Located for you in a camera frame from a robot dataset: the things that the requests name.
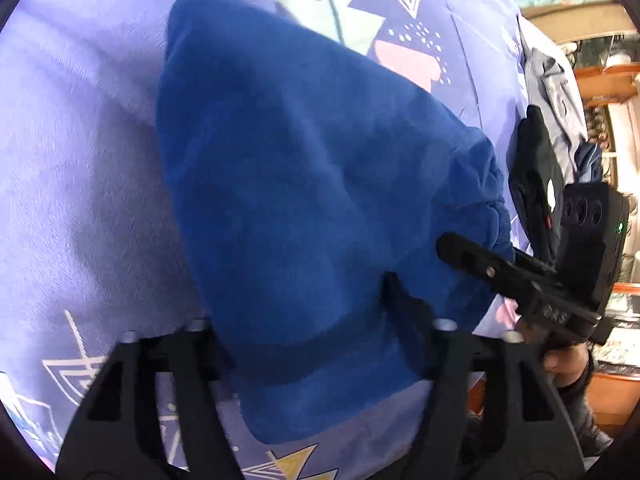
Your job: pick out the blue and red pants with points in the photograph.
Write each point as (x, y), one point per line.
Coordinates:
(310, 210)

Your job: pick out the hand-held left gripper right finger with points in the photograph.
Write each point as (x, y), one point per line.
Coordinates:
(407, 330)

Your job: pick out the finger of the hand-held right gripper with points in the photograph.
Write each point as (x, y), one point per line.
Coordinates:
(475, 260)
(532, 262)

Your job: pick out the wooden shelf unit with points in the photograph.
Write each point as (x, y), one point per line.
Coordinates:
(607, 85)

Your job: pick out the black garment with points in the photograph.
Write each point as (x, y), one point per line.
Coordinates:
(535, 185)

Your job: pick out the person's right hand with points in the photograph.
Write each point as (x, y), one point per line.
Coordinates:
(562, 362)

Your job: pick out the person's right forearm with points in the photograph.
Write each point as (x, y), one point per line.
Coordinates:
(587, 410)

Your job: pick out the purple patterned bed sheet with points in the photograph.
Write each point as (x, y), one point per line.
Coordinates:
(75, 185)

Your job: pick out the grey garment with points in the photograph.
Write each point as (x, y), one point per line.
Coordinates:
(555, 90)

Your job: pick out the navy cloth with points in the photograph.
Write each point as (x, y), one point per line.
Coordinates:
(590, 162)

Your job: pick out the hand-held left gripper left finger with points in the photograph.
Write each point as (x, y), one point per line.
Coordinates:
(200, 355)

